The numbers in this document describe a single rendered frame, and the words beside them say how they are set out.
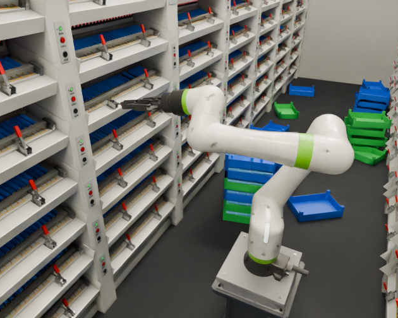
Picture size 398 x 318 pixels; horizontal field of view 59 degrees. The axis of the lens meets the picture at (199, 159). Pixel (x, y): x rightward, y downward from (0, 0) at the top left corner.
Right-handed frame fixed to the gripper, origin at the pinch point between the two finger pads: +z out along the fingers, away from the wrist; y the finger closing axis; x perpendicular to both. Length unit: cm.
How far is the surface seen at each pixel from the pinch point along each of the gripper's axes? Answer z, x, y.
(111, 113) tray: 7.2, -2.3, -4.0
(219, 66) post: 11, -11, 113
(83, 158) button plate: 8.8, -12.4, -23.2
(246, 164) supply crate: -19, -58, 63
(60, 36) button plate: 0.5, 29.5, -22.9
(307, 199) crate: -43, -105, 104
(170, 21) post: 2, 25, 45
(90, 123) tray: 7.3, -1.6, -16.1
